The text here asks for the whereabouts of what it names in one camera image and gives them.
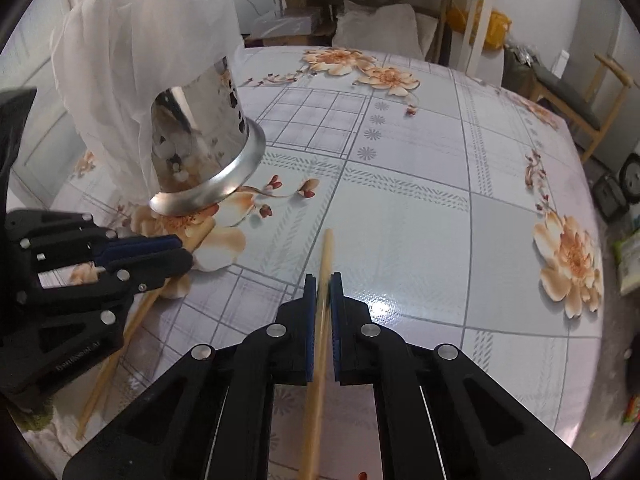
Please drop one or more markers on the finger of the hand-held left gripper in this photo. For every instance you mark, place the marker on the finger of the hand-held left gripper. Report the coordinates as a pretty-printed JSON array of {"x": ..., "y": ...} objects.
[
  {"x": 165, "y": 262},
  {"x": 145, "y": 247}
]

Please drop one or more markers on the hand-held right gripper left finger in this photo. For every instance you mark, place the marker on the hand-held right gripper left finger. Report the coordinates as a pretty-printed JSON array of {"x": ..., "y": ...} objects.
[{"x": 311, "y": 330}]

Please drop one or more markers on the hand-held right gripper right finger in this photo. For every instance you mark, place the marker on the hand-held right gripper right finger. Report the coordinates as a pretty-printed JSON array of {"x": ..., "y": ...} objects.
[{"x": 334, "y": 330}]

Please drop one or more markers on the wooden chopstick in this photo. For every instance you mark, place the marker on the wooden chopstick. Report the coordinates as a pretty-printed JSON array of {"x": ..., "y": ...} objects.
[
  {"x": 115, "y": 375},
  {"x": 325, "y": 260}
]

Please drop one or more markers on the metal utensil holder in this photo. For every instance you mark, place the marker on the metal utensil holder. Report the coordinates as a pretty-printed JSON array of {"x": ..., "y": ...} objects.
[{"x": 210, "y": 125}]

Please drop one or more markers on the steel utensil holder with bag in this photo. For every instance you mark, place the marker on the steel utensil holder with bag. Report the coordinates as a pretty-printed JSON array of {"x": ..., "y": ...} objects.
[{"x": 140, "y": 35}]

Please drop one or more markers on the clear plastic box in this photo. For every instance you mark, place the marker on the clear plastic box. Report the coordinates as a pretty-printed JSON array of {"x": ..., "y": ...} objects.
[{"x": 290, "y": 27}]

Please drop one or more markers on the green white packet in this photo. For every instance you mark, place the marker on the green white packet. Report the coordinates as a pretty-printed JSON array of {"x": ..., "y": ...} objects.
[{"x": 629, "y": 265}]

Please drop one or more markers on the black box appliance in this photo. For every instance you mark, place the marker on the black box appliance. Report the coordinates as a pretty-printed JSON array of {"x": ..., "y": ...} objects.
[{"x": 610, "y": 197}]

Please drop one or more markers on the white sack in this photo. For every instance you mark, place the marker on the white sack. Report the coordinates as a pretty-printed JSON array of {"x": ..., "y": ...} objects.
[{"x": 375, "y": 25}]

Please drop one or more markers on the silver foil bundle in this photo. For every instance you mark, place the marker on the silver foil bundle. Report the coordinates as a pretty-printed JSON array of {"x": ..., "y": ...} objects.
[{"x": 521, "y": 55}]

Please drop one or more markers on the wooden chair black seat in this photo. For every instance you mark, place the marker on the wooden chair black seat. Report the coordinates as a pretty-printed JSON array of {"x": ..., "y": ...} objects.
[{"x": 570, "y": 95}]

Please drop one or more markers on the black round appliance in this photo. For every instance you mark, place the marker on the black round appliance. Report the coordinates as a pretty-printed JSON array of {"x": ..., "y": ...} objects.
[{"x": 631, "y": 175}]

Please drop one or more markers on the white desk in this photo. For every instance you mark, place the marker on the white desk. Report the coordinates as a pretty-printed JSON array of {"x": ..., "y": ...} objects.
[{"x": 475, "y": 25}]

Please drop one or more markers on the yellow plastic bag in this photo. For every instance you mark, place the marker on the yellow plastic bag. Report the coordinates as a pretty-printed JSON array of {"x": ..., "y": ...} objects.
[{"x": 500, "y": 27}]

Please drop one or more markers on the white carton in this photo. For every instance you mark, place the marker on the white carton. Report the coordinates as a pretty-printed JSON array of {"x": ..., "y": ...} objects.
[{"x": 562, "y": 62}]

